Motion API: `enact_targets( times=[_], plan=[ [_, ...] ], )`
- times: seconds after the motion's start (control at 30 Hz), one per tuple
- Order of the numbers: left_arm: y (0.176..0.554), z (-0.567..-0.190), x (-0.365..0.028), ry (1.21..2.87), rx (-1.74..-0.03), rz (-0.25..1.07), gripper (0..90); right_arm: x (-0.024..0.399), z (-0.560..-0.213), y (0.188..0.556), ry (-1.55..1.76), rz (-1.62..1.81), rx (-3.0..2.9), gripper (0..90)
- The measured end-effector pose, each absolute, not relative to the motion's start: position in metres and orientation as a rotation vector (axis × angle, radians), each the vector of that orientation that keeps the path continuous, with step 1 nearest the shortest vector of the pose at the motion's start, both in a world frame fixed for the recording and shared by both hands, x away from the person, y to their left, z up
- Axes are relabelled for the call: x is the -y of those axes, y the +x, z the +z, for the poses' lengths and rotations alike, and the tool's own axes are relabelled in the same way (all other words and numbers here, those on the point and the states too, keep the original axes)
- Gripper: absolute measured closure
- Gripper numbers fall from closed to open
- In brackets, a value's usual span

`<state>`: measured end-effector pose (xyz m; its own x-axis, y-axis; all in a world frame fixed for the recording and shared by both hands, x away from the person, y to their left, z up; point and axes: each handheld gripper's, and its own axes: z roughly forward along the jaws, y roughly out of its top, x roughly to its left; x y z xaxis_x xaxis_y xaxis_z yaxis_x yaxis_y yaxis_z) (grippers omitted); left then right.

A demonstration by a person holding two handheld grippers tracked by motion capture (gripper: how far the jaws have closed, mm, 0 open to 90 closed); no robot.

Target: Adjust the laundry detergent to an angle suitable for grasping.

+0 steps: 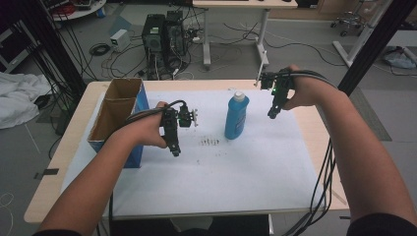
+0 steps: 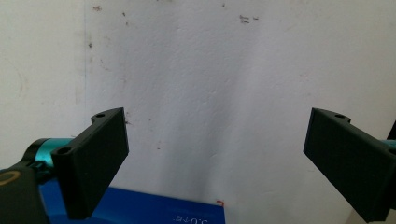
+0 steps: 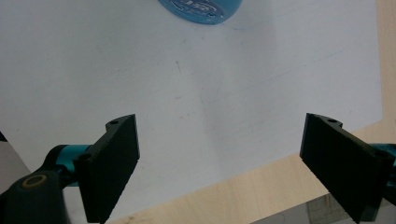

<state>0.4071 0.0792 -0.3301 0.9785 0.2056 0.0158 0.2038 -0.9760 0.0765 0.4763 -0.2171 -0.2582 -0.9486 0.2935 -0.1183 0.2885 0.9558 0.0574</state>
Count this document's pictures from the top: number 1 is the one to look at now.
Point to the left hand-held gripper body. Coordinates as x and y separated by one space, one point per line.
185 118

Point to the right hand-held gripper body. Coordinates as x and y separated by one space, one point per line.
278 83

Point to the blue bottle with white cap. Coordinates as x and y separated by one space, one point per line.
236 118

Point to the person's right hand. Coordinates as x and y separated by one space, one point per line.
308 91

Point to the person's left hand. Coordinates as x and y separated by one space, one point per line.
144 131

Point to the white table sheet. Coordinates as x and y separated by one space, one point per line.
229 177

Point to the blue cardboard box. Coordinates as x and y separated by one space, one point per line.
114 111

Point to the black computer tower green label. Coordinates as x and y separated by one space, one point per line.
153 36

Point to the white desk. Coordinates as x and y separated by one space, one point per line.
242 3

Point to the white stand leg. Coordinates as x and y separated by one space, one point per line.
360 39

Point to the office chair base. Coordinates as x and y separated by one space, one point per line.
349 22

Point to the grey floor mat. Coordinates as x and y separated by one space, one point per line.
370 114

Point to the small white box device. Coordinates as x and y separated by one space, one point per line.
119 40

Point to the blue-grey bag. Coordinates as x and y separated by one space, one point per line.
400 59

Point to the black tape strip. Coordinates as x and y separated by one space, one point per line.
49 172

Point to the round white table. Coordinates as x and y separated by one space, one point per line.
82 11

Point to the person's right dark sleeve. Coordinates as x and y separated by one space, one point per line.
383 226

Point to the white crumpled cloth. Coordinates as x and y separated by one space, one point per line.
19 98

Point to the dark equipment rack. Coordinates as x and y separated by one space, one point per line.
13 46

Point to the black metal frame post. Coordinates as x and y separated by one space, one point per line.
49 42
377 42

